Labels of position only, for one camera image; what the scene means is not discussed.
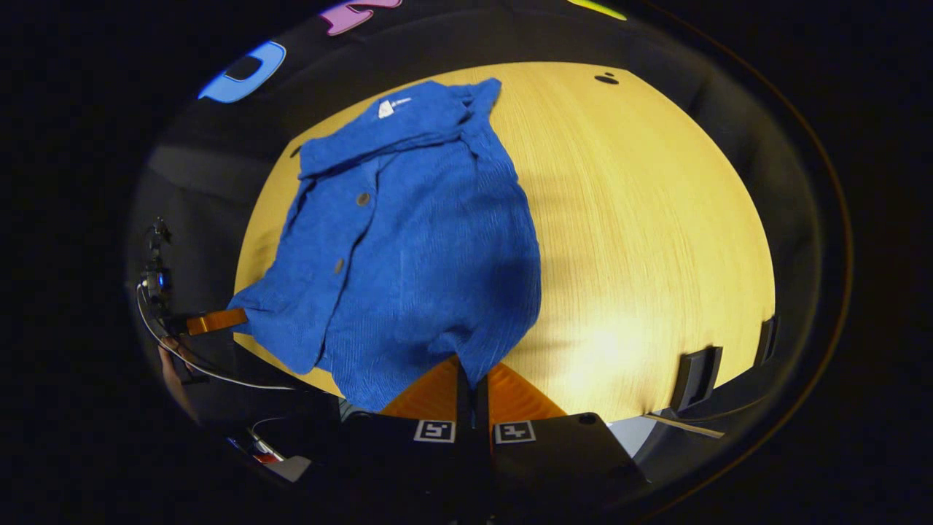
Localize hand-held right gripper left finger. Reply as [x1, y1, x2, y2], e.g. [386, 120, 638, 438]
[339, 357, 474, 513]

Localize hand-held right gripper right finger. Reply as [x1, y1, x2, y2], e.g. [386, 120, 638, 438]
[475, 362, 650, 516]

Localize blue button shirt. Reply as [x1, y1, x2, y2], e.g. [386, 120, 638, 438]
[227, 78, 544, 413]

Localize white and red object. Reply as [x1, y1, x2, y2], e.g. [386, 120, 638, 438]
[226, 417, 313, 483]

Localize black backdrop cloth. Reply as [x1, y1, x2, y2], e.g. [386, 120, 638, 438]
[124, 0, 824, 438]

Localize thin white cable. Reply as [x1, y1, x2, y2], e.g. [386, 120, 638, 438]
[136, 283, 301, 392]

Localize black table edge bracket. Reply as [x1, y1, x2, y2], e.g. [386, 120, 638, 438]
[669, 346, 724, 413]
[753, 316, 778, 367]

